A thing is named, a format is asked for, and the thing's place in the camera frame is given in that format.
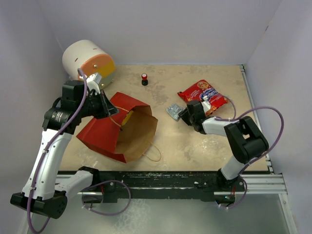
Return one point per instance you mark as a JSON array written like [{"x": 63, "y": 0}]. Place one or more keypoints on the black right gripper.
[{"x": 184, "y": 114}]

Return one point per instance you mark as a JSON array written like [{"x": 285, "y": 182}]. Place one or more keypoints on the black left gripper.
[{"x": 107, "y": 107}]

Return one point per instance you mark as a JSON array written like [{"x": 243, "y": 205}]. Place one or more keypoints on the yellow m&m packet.
[{"x": 127, "y": 117}]

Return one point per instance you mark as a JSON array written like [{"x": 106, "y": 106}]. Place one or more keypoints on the silver foil snack packet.
[{"x": 174, "y": 111}]

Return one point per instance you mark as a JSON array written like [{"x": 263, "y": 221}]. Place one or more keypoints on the red candy bag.
[{"x": 206, "y": 94}]

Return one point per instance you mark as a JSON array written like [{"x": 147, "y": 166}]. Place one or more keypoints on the red paper bag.
[{"x": 122, "y": 143}]

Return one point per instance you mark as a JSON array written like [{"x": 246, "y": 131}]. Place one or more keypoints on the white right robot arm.
[{"x": 245, "y": 139}]

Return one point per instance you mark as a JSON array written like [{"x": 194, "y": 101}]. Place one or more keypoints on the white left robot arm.
[{"x": 41, "y": 195}]

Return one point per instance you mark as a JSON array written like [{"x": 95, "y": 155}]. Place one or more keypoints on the red black stamp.
[{"x": 144, "y": 80}]

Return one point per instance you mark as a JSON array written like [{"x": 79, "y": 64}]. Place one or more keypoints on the white cylindrical toy drum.
[{"x": 86, "y": 55}]

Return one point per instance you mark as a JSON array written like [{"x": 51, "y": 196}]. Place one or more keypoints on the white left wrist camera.
[{"x": 93, "y": 82}]

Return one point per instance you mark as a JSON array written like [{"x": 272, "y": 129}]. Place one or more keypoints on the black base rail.
[{"x": 199, "y": 185}]

